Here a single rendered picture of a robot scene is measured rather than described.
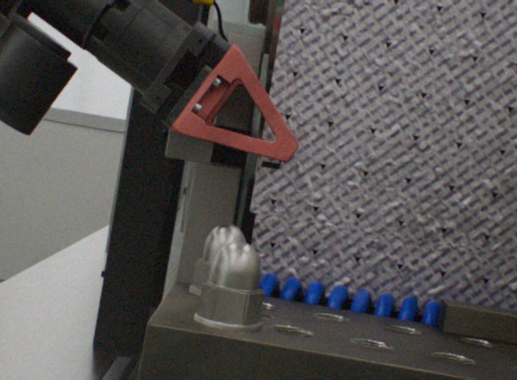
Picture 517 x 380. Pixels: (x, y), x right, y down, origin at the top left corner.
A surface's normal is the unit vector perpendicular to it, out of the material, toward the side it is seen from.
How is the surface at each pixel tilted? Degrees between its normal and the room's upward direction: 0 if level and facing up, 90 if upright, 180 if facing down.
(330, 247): 90
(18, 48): 86
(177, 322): 0
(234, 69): 100
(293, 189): 90
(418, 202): 90
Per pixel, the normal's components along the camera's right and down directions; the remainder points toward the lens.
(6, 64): -0.22, -0.10
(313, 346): 0.16, -0.99
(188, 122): 0.27, 0.26
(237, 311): -0.02, 0.05
